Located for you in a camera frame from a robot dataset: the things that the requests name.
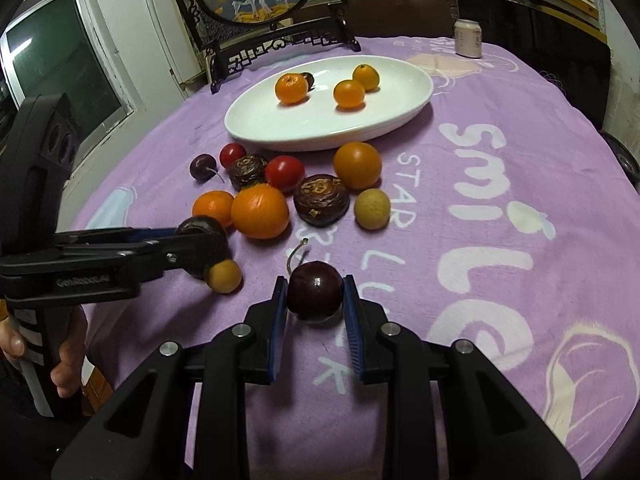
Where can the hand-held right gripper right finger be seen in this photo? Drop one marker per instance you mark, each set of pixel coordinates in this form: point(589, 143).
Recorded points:
point(352, 330)

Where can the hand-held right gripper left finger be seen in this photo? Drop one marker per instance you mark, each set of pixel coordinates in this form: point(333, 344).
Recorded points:
point(278, 320)

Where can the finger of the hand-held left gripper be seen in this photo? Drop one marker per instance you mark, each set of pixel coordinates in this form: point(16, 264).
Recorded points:
point(145, 233)
point(195, 257)

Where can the dark purple round fruit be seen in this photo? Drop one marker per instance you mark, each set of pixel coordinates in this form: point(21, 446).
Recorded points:
point(200, 225)

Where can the dark red cherry with stem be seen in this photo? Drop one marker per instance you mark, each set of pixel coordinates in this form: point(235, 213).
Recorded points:
point(315, 296)

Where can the white oval plate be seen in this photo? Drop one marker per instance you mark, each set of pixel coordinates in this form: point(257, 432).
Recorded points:
point(280, 120)

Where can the person's left hand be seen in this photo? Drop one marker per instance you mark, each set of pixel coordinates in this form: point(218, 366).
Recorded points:
point(67, 360)

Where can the small yellow longan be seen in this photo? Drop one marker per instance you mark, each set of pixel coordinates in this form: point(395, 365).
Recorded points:
point(226, 277)

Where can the small orange tangerine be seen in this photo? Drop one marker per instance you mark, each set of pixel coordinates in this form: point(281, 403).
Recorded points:
point(212, 206)

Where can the large orange tangerine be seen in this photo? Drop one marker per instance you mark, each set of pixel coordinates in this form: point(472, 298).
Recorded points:
point(259, 210)

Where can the purple printed blanket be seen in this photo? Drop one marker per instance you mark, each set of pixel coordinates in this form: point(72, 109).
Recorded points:
point(425, 260)

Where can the small red tomato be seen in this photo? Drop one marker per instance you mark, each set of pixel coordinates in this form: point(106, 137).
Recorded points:
point(232, 155)

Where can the window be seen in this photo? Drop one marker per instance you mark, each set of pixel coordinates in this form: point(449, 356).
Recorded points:
point(60, 60)

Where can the large smooth orange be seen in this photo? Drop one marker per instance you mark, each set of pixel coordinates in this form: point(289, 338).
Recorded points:
point(357, 165)

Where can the small dark fruit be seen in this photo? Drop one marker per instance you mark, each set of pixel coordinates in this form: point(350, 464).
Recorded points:
point(309, 80)

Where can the small orange kumquat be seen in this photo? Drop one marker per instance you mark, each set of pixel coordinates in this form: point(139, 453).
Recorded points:
point(366, 76)

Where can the pale drink can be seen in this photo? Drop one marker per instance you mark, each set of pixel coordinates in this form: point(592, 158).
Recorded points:
point(468, 37)

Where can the black wheel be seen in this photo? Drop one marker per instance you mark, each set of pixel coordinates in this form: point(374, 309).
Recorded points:
point(625, 157)

